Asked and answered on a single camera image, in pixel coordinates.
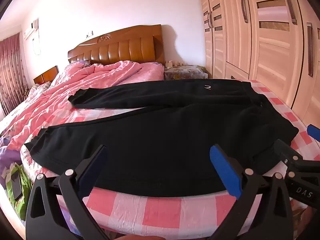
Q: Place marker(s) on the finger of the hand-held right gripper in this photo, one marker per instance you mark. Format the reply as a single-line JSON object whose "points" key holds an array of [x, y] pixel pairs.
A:
{"points": [[314, 132], [287, 155]]}

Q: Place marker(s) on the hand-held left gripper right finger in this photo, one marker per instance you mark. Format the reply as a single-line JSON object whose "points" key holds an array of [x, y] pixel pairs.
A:
{"points": [[223, 166]]}

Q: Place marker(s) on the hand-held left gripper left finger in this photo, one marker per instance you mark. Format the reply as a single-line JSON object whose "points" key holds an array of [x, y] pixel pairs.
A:
{"points": [[93, 166]]}

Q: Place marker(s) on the black pants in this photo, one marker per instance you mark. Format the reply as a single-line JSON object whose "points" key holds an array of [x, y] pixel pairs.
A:
{"points": [[162, 142]]}

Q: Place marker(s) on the pink checked bed sheet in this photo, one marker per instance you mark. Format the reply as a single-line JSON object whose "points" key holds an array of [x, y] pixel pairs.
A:
{"points": [[160, 210]]}

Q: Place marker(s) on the green bag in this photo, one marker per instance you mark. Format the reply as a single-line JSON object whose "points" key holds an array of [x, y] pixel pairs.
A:
{"points": [[23, 205]]}

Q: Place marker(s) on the black phone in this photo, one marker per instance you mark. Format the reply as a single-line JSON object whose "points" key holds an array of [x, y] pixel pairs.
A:
{"points": [[16, 186]]}

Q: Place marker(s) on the pink quilt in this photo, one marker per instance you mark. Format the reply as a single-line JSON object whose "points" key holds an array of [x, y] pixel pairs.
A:
{"points": [[75, 87]]}

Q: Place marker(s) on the purple cloth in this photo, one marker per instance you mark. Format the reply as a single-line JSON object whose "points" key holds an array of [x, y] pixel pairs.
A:
{"points": [[10, 152]]}

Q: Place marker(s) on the light wooden wardrobe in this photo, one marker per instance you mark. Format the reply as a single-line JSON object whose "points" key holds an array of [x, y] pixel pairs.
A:
{"points": [[270, 42]]}

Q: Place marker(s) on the nightstand with floral cover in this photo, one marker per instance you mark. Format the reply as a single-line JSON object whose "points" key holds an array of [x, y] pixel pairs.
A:
{"points": [[185, 73]]}

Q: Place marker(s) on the small wooden headboard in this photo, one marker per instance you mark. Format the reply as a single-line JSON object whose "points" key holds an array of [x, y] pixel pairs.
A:
{"points": [[46, 75]]}

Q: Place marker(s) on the floral pillow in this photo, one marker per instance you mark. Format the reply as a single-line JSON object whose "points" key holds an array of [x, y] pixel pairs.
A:
{"points": [[81, 63]]}

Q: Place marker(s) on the small white items on nightstand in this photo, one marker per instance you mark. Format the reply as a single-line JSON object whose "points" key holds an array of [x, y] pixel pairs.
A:
{"points": [[171, 64]]}

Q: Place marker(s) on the wooden padded headboard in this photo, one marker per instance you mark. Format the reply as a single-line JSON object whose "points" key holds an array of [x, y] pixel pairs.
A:
{"points": [[117, 47]]}

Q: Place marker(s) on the dark red patterned curtain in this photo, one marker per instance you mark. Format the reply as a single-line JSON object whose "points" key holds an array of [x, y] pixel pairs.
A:
{"points": [[11, 75]]}

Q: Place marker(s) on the white air conditioner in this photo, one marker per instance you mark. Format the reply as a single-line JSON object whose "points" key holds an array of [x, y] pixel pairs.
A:
{"points": [[32, 28]]}

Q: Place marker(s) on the wall socket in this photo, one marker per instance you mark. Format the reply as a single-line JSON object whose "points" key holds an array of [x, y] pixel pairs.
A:
{"points": [[89, 34]]}

